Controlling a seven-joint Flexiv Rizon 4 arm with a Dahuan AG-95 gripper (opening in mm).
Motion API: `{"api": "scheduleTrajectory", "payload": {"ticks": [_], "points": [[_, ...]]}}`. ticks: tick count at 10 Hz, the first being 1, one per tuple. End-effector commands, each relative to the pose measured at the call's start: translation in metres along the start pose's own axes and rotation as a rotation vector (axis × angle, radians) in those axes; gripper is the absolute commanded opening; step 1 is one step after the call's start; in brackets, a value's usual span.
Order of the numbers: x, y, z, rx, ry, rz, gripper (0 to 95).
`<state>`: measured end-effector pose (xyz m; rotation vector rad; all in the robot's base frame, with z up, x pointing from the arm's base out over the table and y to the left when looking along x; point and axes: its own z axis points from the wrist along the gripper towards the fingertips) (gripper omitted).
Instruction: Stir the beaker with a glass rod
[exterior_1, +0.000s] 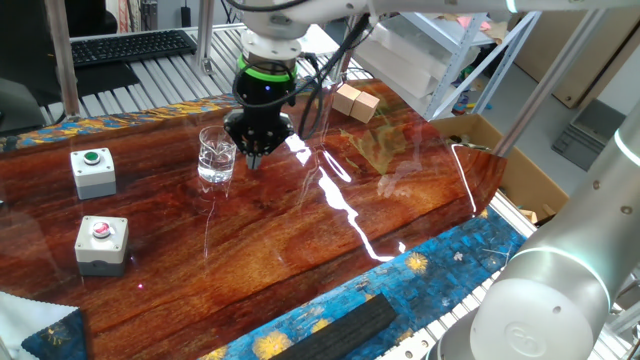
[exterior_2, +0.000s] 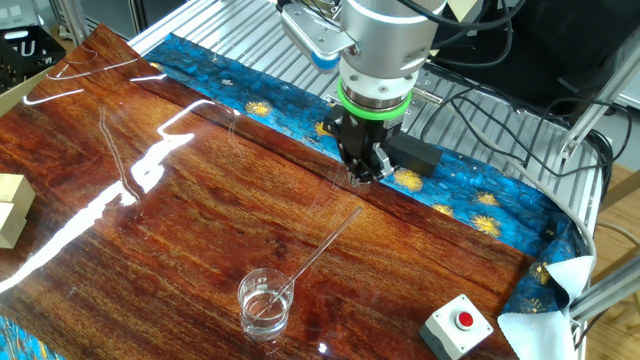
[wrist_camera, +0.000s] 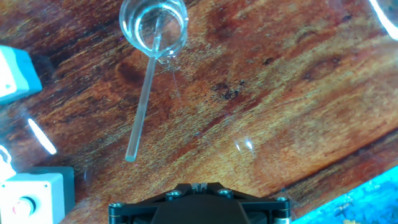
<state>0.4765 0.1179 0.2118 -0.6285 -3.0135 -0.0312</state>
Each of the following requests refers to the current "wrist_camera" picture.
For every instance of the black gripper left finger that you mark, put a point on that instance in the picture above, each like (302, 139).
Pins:
(133, 208)

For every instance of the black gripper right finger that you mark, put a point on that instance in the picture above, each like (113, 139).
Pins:
(267, 208)

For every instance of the red button switch box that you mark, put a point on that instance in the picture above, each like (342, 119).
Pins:
(34, 196)

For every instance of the clear glass stirring rod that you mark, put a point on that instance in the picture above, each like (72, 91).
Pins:
(141, 112)

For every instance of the clear glass beaker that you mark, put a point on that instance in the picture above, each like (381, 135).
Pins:
(130, 28)

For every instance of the glossy wood grain mat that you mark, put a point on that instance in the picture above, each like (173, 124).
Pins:
(233, 93)

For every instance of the green button switch box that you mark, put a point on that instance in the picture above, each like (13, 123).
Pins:
(15, 74)

